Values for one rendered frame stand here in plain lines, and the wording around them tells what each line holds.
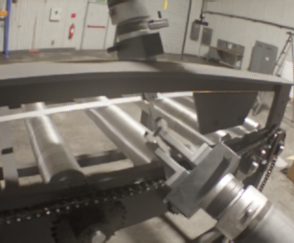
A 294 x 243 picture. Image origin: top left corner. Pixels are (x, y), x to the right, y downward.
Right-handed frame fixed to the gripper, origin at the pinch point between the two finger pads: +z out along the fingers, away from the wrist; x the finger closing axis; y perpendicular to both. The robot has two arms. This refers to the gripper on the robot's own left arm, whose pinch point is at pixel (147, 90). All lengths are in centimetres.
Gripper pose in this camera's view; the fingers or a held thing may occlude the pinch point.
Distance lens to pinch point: 55.3
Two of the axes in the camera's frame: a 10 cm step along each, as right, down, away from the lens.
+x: 5.2, 1.7, -8.3
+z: 2.2, 9.2, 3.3
